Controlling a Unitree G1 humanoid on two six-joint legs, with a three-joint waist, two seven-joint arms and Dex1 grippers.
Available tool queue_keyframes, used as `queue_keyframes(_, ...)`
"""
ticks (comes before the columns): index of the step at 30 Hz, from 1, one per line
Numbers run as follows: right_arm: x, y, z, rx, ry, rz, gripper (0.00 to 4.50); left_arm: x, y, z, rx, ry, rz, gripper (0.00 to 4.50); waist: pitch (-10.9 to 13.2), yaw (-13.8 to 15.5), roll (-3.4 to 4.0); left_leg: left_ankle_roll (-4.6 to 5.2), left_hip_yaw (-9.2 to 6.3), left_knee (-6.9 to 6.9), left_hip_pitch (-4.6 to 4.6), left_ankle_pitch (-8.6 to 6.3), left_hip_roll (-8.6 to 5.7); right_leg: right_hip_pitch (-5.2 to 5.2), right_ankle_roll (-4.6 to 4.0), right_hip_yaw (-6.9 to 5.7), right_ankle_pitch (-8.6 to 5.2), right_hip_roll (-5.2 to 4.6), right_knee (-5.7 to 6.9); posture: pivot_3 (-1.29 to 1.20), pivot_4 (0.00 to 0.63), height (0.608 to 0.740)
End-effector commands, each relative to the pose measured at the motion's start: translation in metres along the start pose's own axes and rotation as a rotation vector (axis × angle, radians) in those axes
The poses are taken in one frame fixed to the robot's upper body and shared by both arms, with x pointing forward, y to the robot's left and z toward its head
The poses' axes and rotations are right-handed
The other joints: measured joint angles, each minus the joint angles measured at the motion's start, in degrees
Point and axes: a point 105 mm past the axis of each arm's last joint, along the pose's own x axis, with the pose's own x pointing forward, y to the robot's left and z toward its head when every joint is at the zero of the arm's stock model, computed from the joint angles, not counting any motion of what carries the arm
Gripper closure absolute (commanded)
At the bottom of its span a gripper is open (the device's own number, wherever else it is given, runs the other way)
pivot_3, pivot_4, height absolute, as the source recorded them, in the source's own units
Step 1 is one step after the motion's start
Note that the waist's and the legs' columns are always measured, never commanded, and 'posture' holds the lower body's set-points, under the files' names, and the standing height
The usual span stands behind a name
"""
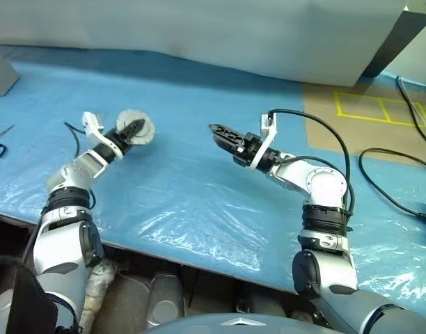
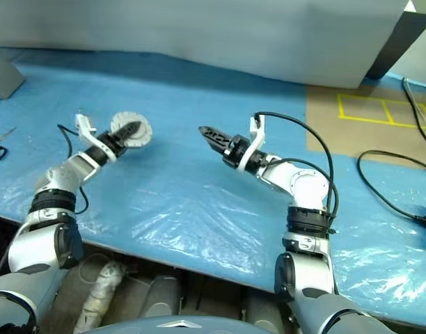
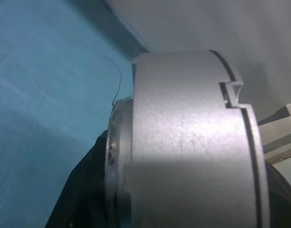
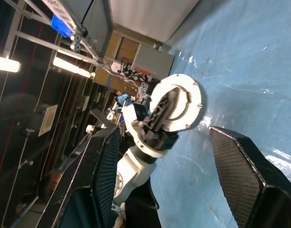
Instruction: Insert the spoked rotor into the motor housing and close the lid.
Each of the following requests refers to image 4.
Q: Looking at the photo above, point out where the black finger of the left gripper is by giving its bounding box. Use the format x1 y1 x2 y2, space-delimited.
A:
147 85 185 133

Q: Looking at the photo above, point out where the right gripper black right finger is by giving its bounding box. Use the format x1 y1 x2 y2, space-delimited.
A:
208 126 291 228

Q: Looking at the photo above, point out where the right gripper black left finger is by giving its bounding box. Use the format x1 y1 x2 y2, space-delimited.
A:
41 124 122 228

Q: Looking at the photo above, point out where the grey metal box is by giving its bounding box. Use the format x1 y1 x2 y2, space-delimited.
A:
132 43 175 79

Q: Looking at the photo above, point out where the wooden board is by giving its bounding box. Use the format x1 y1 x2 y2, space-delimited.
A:
92 31 161 89

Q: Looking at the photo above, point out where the white paper sign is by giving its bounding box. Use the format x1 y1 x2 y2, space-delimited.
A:
38 104 58 137

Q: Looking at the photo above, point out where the white backdrop board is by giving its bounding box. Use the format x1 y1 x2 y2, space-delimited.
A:
107 0 201 45

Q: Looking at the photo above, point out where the blue plastic table sheet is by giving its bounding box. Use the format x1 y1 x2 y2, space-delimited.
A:
145 0 291 228

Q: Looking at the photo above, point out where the fluorescent tube light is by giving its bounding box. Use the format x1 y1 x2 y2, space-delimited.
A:
52 55 97 79
0 54 22 74

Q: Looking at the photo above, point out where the blue plastic box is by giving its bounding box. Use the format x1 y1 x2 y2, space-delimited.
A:
50 13 74 39

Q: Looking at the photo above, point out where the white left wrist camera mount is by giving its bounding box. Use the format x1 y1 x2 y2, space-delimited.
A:
121 103 170 159

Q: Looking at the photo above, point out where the tangled cable bundle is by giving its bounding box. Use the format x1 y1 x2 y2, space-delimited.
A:
116 57 154 96

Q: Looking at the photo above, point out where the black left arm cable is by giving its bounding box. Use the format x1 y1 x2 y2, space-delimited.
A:
148 182 161 211

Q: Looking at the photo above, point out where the aluminium frame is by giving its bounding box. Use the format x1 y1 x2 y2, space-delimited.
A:
2 0 106 65

